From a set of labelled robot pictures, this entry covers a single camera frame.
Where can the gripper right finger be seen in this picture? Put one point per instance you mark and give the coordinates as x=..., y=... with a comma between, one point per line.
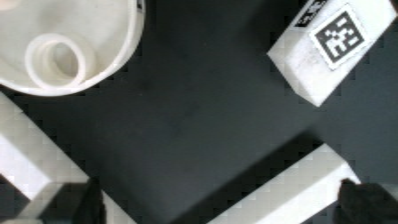
x=366, y=203

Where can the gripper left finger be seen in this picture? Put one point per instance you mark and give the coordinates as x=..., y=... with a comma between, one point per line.
x=76, y=206

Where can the white round stool seat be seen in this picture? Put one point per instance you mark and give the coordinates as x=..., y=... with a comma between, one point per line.
x=67, y=40

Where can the white stool leg with tag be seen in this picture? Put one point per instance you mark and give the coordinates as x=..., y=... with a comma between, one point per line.
x=323, y=43

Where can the white L-shaped obstacle frame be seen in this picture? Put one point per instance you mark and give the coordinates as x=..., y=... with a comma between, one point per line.
x=37, y=169

